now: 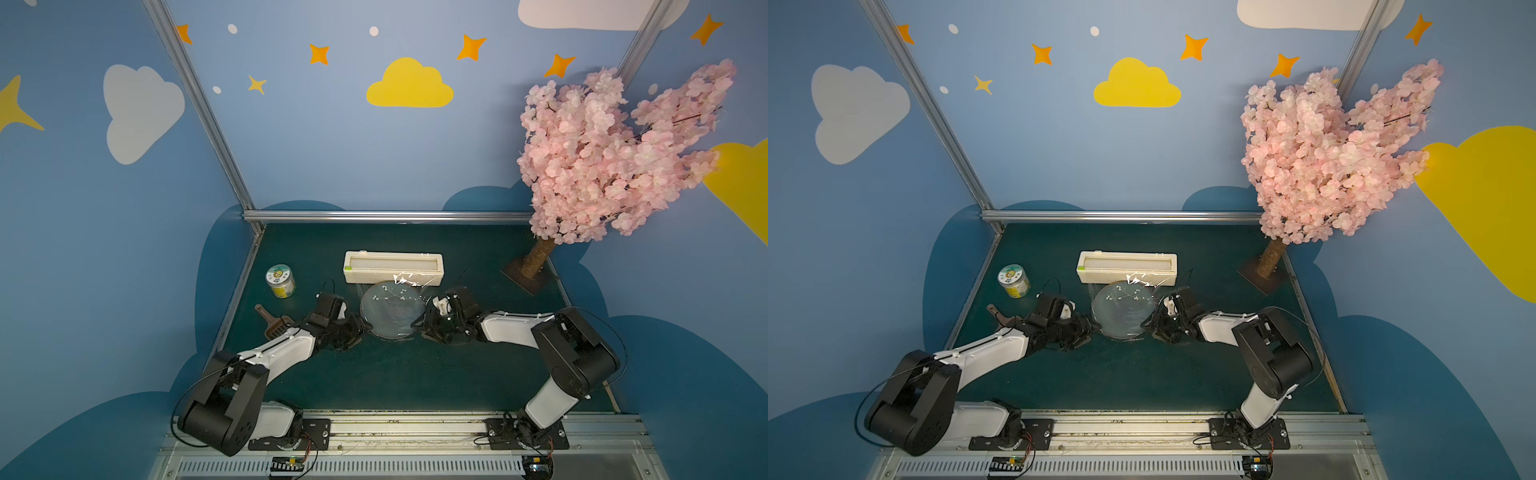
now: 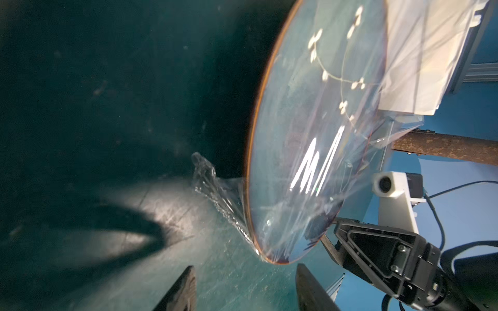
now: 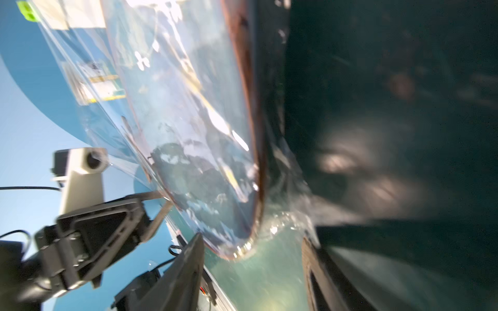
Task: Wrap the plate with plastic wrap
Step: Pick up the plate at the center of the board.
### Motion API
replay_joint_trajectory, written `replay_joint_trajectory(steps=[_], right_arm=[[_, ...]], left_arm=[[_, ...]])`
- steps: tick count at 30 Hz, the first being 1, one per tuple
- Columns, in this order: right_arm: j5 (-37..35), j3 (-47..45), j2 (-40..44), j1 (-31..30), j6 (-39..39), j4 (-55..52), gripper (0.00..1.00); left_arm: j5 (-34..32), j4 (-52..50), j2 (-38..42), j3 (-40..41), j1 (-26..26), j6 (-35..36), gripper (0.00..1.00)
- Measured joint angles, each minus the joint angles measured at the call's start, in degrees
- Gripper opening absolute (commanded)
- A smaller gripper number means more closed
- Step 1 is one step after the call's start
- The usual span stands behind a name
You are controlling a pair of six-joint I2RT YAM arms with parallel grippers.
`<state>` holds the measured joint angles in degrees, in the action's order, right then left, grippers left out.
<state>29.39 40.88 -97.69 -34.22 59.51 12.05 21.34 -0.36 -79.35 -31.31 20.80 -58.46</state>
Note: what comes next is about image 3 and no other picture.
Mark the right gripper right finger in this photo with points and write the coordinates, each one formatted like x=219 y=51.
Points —
x=327 y=287

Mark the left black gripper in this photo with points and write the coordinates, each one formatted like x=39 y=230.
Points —
x=76 y=250

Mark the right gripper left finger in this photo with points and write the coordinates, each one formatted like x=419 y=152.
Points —
x=178 y=288

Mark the white plastic wrap dispenser box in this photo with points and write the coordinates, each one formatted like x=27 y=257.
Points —
x=78 y=35

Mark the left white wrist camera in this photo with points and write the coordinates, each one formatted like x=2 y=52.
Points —
x=79 y=171

